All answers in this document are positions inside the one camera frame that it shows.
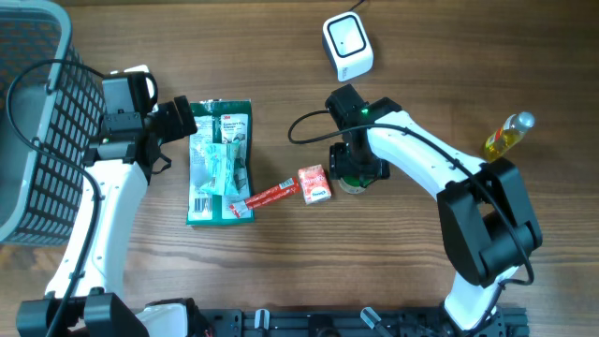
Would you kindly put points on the green 3M package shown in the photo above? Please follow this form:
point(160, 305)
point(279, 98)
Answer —
point(219, 121)

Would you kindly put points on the yellow liquid bottle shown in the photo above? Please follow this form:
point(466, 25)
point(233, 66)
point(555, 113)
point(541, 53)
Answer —
point(508, 135)

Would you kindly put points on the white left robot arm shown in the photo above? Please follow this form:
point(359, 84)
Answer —
point(83, 297)

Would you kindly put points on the teal small packet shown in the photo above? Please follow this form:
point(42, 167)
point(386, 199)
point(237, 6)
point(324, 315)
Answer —
point(218, 169)

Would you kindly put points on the white barcode scanner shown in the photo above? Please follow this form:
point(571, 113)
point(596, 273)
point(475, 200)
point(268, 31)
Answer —
point(347, 46)

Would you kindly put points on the red stick packet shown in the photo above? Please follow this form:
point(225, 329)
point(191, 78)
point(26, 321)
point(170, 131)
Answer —
point(281, 190)

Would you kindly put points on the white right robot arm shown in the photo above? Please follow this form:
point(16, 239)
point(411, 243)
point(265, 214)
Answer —
point(488, 225)

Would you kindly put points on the grey plastic basket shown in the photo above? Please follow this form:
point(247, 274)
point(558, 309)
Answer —
point(46, 96)

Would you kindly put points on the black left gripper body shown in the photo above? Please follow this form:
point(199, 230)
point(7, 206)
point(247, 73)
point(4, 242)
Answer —
point(164, 122)

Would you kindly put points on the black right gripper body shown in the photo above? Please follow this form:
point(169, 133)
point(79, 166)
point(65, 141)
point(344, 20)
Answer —
point(344, 161)

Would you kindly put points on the green lid jar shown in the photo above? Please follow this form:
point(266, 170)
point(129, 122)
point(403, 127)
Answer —
point(354, 184)

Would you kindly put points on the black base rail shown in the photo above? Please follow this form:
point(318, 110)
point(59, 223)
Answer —
point(337, 322)

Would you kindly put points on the pink tissue box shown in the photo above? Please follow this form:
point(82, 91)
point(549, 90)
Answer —
point(314, 184)

